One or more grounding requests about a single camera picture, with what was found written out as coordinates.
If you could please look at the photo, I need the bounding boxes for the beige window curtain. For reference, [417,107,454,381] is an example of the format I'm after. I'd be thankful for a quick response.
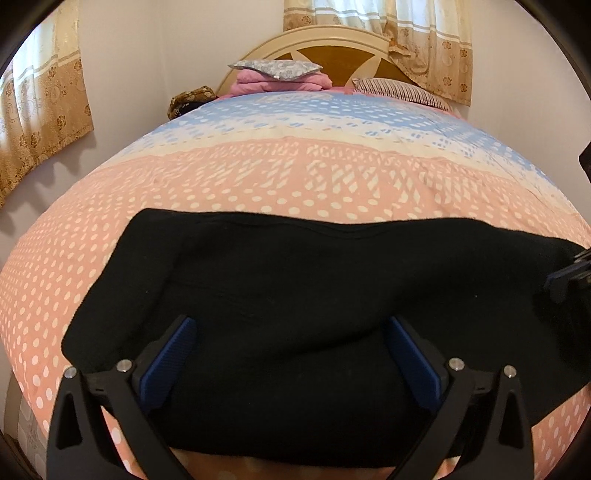
[283,0,473,106]

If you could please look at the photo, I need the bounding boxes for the brown patterned bag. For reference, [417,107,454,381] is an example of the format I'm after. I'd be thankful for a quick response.
[167,86,217,120]

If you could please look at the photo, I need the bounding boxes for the polka dot bed cover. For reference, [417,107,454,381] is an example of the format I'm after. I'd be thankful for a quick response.
[0,89,591,480]

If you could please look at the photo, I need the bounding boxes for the grey patterned pillow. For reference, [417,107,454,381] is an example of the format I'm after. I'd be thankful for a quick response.
[228,60,322,81]

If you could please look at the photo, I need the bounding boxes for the cream wooden headboard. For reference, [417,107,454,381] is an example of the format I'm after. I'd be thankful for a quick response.
[243,25,414,90]

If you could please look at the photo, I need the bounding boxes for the black pants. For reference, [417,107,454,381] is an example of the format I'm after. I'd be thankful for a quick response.
[62,209,590,468]

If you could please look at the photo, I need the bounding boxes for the pink folded blanket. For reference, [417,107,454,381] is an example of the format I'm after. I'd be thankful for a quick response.
[225,70,332,97]

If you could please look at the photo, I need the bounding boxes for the beige side curtain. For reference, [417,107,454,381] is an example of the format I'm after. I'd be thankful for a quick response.
[1,1,94,201]

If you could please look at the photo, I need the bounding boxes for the striped pillow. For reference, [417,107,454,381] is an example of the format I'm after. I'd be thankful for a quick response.
[353,78,452,112]

